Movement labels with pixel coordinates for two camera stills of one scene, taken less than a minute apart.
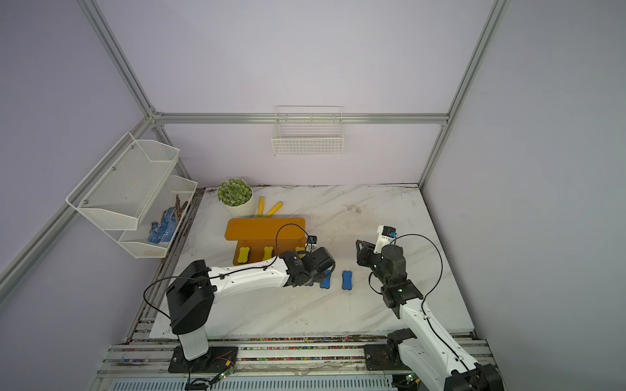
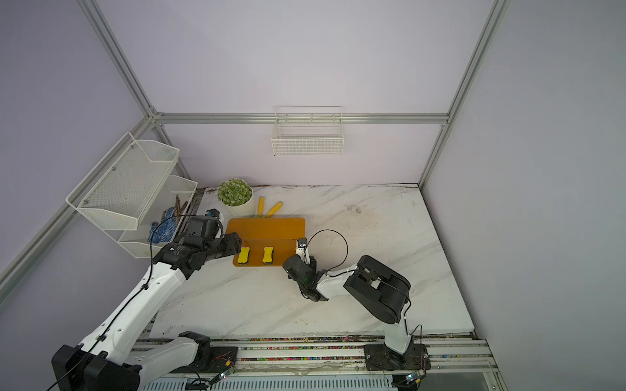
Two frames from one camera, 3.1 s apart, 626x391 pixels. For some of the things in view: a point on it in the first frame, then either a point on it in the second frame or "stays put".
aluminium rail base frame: x=254 y=365 stays put
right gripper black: x=363 y=257 → x=314 y=263
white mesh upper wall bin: x=118 y=191 stays put
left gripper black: x=319 y=278 → x=232 y=243
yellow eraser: x=244 y=254 stays put
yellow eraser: x=267 y=252 stays put
